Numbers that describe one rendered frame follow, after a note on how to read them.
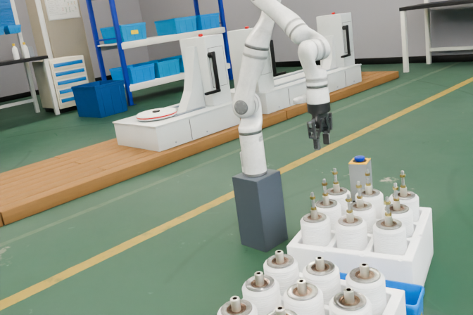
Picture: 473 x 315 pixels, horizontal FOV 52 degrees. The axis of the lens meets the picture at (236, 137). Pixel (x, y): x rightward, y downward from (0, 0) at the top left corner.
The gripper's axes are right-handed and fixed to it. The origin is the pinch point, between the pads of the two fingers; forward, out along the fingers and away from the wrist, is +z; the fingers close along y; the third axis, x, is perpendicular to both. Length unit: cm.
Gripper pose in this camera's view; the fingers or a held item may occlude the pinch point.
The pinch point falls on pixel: (322, 143)
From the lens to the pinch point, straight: 166.9
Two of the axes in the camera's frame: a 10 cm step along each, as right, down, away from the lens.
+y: 5.9, -2.7, 7.6
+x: -8.0, -0.5, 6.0
